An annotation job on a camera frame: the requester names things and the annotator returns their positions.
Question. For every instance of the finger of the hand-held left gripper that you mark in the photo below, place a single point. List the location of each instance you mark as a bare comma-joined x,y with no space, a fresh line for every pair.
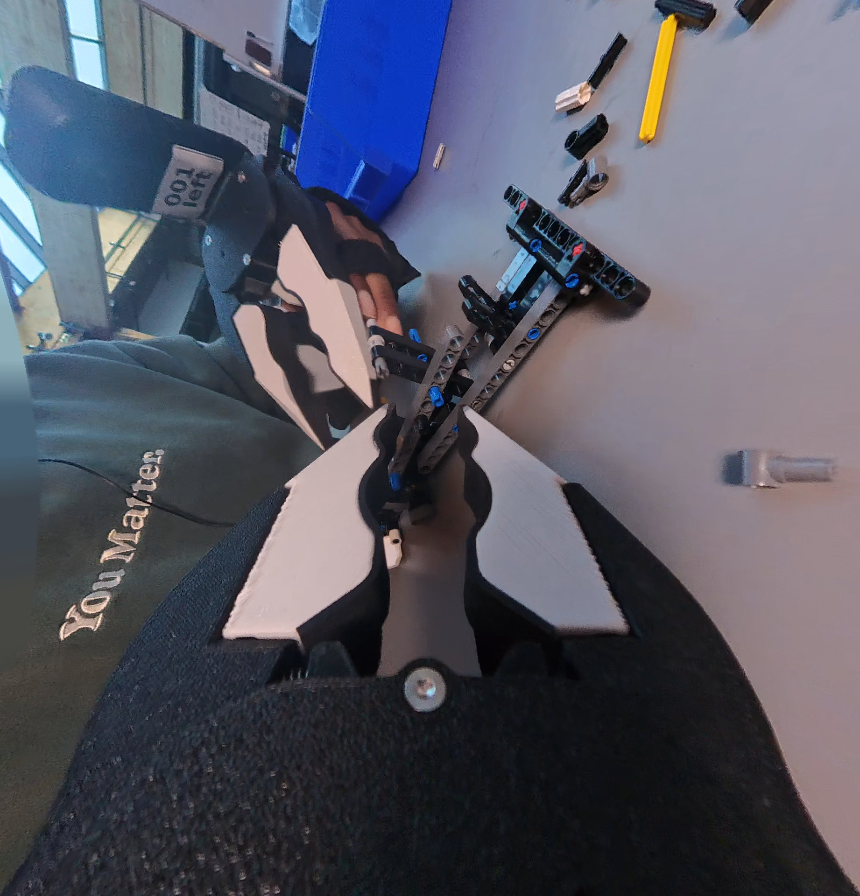
325,308
269,357

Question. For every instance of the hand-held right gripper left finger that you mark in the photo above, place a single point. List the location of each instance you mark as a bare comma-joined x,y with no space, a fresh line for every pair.
304,560

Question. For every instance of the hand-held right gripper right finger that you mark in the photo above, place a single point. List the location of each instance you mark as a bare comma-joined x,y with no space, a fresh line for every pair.
542,560

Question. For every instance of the toy brick vehicle chassis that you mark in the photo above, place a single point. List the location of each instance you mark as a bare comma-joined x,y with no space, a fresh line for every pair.
542,259

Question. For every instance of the grey desk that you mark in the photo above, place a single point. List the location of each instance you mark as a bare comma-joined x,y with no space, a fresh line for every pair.
682,630

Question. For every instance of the person's left hand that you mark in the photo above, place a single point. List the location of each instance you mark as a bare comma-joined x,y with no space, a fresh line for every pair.
367,252

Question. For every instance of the person's green sweater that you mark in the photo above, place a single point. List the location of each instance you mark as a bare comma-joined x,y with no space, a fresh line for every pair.
157,595

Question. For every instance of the blue plastic bin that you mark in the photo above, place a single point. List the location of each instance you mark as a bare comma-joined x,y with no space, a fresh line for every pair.
374,105

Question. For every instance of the grey toy brick connector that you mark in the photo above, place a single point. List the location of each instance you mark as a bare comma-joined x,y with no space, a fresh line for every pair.
752,467
592,178

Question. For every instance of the black toy brick pin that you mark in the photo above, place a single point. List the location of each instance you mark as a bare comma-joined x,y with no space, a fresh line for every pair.
570,185
607,61

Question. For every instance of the black angled toy brick connector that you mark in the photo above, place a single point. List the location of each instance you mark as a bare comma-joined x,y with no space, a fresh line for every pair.
585,136

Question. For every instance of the small white toy brick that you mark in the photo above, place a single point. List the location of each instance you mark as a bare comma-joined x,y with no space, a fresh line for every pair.
572,98

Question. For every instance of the yellow toy brick axle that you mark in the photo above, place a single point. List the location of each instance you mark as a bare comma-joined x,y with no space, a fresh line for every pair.
660,77

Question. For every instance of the black toy brick axle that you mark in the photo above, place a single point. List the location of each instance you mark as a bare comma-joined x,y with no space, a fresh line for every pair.
685,12

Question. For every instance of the black ridged axle connector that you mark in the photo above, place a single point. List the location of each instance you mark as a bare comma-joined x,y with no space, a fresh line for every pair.
752,8

